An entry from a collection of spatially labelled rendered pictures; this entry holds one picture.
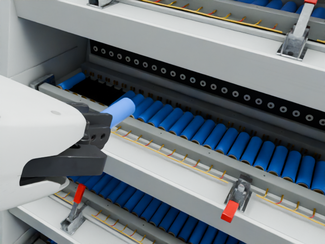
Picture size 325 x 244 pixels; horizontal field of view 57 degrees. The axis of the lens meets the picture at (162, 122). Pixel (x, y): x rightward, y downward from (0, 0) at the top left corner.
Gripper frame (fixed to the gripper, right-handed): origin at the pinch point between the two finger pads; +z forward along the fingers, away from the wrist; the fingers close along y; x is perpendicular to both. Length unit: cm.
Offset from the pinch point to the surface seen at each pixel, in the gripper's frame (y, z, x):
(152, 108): 7.4, 28.5, 0.6
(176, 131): 0.8, 26.0, 2.3
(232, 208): -12.3, 15.1, 6.2
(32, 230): 30, 34, 40
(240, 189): -12.1, 19.8, 5.0
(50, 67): 30.3, 26.3, 0.0
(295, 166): -17.5, 28.3, 1.0
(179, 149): -1.4, 23.4, 4.3
